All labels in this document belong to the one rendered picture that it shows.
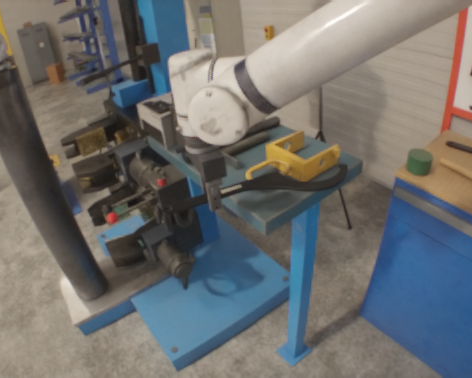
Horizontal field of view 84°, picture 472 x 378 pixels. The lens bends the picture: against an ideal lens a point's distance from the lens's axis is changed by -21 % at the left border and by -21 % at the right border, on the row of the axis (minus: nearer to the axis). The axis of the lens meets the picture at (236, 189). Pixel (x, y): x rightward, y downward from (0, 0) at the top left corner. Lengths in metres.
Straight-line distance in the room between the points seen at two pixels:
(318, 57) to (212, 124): 0.16
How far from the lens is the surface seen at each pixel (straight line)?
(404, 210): 1.31
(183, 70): 0.60
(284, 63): 0.40
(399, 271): 1.50
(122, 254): 1.60
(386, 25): 0.38
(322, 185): 0.77
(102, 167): 1.33
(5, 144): 1.49
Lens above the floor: 1.57
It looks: 34 degrees down
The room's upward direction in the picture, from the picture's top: 7 degrees counter-clockwise
